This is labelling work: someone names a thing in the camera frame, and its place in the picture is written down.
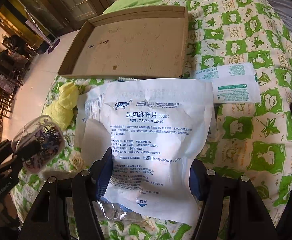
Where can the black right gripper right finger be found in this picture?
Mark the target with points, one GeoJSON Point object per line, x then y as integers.
{"type": "Point", "coordinates": [248, 217]}

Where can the white foam pad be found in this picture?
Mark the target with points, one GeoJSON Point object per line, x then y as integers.
{"type": "Point", "coordinates": [96, 141]}

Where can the green frog pattern quilt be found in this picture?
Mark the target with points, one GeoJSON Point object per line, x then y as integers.
{"type": "Point", "coordinates": [253, 139]}

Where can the green white flat sachet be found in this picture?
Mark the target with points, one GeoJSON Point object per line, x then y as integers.
{"type": "Point", "coordinates": [232, 83]}

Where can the shallow cardboard box tray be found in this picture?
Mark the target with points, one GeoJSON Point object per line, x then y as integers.
{"type": "Point", "coordinates": [143, 43]}

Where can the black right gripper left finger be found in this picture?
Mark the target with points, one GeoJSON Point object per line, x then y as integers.
{"type": "Point", "coordinates": [48, 216]}

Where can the yellow towel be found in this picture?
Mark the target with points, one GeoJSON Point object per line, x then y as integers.
{"type": "Point", "coordinates": [61, 110]}

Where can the clear crumpled plastic bag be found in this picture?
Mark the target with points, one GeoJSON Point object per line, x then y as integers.
{"type": "Point", "coordinates": [114, 215]}

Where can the white medical gauze packet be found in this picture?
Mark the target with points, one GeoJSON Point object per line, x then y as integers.
{"type": "Point", "coordinates": [157, 128]}

